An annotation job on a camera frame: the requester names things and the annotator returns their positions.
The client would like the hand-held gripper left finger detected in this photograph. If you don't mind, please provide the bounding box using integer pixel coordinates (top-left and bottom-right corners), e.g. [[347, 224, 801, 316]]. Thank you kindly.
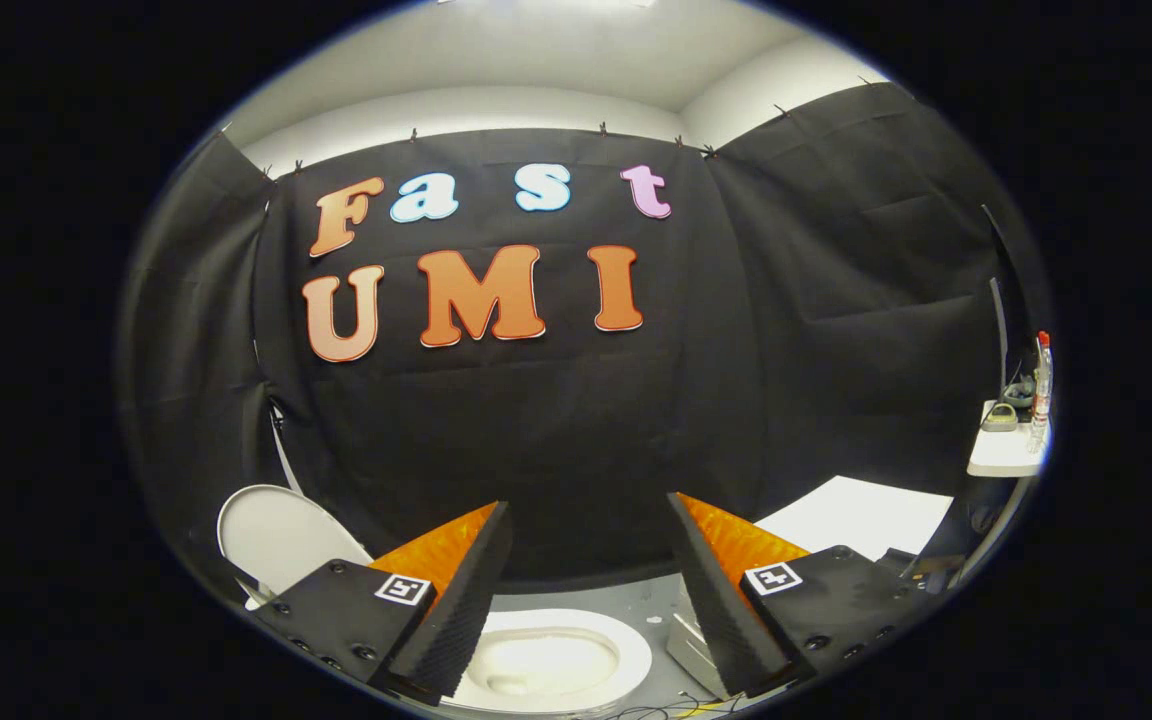
[[254, 500, 515, 708]]

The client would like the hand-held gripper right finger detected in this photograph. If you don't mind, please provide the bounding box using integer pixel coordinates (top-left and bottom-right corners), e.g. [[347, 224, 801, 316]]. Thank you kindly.
[[666, 491, 937, 700]]

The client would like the white drawer cabinet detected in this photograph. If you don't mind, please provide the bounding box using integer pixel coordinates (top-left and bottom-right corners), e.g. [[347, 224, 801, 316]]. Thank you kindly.
[[666, 475, 955, 698]]

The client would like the black backdrop cloth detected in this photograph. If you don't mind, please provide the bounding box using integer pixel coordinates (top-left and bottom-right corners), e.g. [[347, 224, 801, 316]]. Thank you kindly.
[[118, 82, 1049, 611]]

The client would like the white side table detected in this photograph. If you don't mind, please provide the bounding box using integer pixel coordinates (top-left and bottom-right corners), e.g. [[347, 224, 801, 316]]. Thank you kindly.
[[946, 400, 1050, 591]]

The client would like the clear water bottle red cap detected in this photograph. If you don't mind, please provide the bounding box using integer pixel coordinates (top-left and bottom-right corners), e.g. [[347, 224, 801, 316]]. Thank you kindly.
[[1029, 331, 1053, 453]]

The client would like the tangle of black cables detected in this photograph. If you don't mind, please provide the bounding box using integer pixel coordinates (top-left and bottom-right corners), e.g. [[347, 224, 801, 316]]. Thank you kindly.
[[606, 695, 747, 719]]

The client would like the white frame pole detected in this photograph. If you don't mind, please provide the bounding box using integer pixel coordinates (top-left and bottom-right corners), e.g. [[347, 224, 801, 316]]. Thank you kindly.
[[271, 405, 305, 496]]

